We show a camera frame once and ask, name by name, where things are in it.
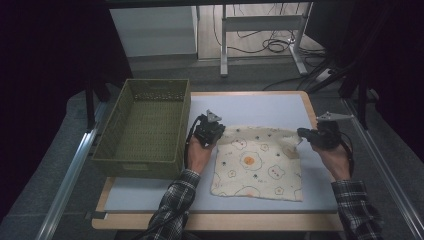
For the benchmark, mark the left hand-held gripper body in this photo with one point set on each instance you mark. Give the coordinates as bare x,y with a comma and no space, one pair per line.
207,128

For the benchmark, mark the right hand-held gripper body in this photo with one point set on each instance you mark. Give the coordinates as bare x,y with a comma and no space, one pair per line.
328,133

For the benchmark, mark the cream patterned towel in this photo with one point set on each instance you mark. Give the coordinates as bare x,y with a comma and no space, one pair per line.
256,166

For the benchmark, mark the green plastic basket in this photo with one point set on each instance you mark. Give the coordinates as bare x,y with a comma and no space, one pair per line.
146,133

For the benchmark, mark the person's left hand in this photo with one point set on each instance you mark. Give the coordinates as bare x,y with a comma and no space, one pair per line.
198,156

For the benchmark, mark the person's right hand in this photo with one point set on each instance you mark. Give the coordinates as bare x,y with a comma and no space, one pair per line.
336,160

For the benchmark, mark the black stand legs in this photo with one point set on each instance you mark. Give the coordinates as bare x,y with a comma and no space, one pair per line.
90,100
361,100

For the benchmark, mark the white power strip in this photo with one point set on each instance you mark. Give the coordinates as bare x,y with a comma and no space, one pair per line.
324,75

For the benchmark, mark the dark curtain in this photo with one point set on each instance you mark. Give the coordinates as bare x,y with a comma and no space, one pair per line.
400,66
43,83

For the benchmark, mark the white cabinet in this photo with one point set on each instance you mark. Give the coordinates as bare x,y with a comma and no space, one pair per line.
153,31

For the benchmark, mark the black tape piece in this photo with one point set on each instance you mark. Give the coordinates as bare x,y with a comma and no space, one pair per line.
98,215

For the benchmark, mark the white metal desk frame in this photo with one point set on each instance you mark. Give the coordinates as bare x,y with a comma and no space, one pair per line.
260,23

